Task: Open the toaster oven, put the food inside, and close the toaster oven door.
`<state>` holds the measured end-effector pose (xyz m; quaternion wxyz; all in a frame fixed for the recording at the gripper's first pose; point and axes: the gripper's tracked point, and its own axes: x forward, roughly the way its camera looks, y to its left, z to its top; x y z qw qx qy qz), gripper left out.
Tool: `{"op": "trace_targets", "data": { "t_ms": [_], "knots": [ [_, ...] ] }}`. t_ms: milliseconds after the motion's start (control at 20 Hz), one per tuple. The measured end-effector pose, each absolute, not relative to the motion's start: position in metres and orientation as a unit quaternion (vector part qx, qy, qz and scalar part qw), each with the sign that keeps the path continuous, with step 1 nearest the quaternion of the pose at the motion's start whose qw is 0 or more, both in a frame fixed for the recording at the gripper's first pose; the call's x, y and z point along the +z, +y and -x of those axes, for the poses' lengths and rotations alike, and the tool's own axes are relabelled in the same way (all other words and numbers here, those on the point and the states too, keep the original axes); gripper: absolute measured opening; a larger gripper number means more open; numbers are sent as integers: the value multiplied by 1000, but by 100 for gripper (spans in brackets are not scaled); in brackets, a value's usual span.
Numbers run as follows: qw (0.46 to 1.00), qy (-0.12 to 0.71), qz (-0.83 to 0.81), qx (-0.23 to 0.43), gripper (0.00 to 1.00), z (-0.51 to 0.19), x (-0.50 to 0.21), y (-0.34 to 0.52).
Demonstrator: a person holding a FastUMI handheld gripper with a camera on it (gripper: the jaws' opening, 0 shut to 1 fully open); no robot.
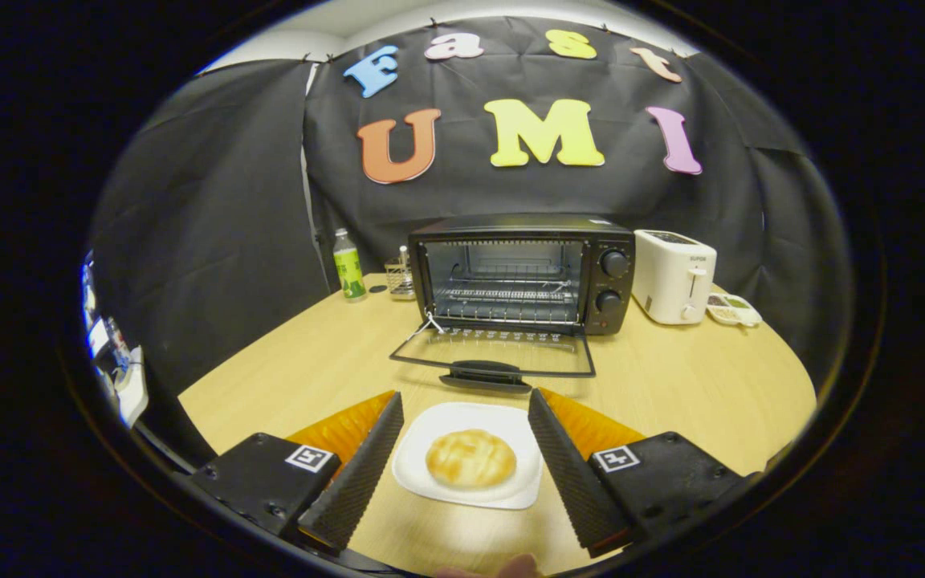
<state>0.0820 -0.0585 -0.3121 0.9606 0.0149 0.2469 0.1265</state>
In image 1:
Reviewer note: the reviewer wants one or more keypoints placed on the white pop-up toaster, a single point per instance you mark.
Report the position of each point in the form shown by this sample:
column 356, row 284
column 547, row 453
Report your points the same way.
column 667, row 277

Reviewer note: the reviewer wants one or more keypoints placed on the cluttered white equipment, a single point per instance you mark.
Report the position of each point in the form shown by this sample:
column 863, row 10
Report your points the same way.
column 133, row 393

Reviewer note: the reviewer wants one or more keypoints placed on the golden bread roll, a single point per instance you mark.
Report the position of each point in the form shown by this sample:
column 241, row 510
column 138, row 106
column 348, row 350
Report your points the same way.
column 470, row 459

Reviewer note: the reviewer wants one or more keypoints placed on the black toaster oven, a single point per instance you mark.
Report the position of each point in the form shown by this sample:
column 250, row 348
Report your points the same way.
column 511, row 225

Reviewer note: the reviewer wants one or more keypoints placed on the white square plate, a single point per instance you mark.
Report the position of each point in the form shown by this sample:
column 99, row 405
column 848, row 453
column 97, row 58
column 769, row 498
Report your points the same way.
column 462, row 416

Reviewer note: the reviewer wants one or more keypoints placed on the black backdrop cloth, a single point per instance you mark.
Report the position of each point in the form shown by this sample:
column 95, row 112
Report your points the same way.
column 213, row 201

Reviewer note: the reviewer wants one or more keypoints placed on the green label plastic bottle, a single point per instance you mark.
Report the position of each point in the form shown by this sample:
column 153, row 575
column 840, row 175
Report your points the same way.
column 348, row 269

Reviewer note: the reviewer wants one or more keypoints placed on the white snack tray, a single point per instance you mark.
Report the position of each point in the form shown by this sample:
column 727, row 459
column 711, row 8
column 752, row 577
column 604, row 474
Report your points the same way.
column 734, row 310

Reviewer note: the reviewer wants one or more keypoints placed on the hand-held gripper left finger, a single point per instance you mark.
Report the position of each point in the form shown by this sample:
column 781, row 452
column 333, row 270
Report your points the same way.
column 354, row 482

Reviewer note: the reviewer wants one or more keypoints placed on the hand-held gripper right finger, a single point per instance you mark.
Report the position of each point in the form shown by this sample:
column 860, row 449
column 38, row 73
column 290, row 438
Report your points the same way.
column 575, row 482

